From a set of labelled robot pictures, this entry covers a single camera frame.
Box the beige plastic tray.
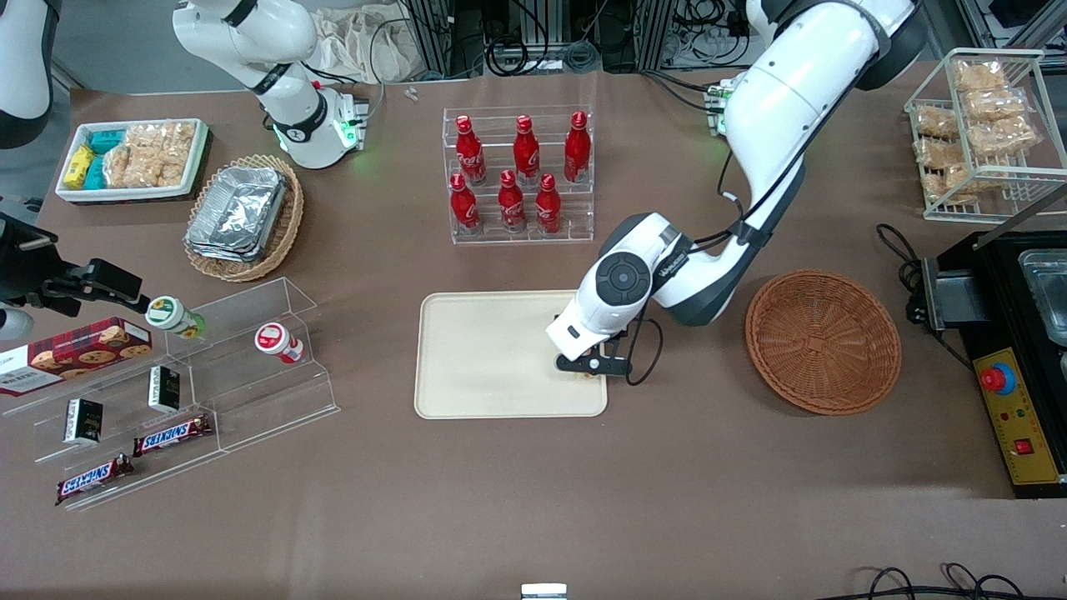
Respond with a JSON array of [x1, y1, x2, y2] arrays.
[[414, 289, 609, 419]]

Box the round brown wicker basket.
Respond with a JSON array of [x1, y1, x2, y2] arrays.
[[744, 268, 903, 416]]

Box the silver foil tray stack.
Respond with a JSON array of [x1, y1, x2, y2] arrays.
[[185, 166, 289, 263]]

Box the oval light wicker basket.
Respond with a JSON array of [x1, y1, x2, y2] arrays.
[[183, 154, 305, 283]]

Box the red cookie box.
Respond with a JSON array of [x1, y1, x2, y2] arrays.
[[0, 317, 154, 398]]

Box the clear acrylic bottle rack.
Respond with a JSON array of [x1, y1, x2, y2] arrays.
[[442, 104, 595, 245]]

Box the small black box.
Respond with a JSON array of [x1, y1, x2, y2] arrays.
[[148, 366, 183, 415], [64, 398, 105, 445]]

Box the red cola bottle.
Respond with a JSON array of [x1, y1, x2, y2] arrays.
[[498, 170, 528, 234], [534, 173, 563, 235], [564, 111, 593, 184], [513, 115, 541, 187], [449, 173, 482, 235], [455, 115, 488, 187]]

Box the green lid drink bottle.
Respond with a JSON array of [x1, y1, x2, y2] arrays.
[[145, 296, 207, 341]]

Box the yellow snack box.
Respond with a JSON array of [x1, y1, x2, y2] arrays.
[[64, 146, 96, 191]]

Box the snickers bar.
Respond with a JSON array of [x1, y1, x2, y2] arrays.
[[55, 454, 135, 508], [133, 414, 214, 458]]

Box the white rectangular bin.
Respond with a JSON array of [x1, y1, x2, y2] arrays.
[[55, 118, 209, 203]]

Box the clear rice cracker packet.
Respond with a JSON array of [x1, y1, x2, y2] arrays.
[[103, 122, 198, 189]]

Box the clear acrylic step shelf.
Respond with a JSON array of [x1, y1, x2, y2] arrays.
[[0, 277, 341, 512]]

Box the red lid drink bottle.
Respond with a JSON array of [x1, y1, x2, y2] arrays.
[[254, 322, 306, 366]]

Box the white plastic bag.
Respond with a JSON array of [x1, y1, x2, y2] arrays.
[[310, 7, 422, 84]]

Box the black yellow control box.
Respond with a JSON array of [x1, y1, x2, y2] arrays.
[[938, 225, 1067, 499]]

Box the red emergency stop button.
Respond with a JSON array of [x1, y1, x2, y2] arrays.
[[979, 363, 1017, 397]]

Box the clear plastic container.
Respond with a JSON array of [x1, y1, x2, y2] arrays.
[[1019, 250, 1067, 348]]

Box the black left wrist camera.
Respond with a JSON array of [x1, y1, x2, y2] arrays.
[[554, 352, 634, 379]]

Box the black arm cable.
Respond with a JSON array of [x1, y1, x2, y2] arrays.
[[625, 148, 756, 388]]

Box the black base cables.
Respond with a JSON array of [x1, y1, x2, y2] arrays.
[[640, 68, 728, 114]]

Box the aluminium frame post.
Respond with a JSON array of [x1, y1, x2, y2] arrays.
[[407, 0, 456, 78], [642, 0, 679, 69]]

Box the black table cable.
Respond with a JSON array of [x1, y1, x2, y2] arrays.
[[875, 223, 976, 373]]

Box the grey metal bracket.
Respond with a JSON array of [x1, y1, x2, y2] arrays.
[[921, 257, 993, 332]]

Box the black floor cables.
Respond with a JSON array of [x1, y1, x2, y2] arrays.
[[840, 562, 1067, 600]]

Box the white wire basket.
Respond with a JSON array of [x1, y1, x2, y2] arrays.
[[904, 47, 1067, 224]]

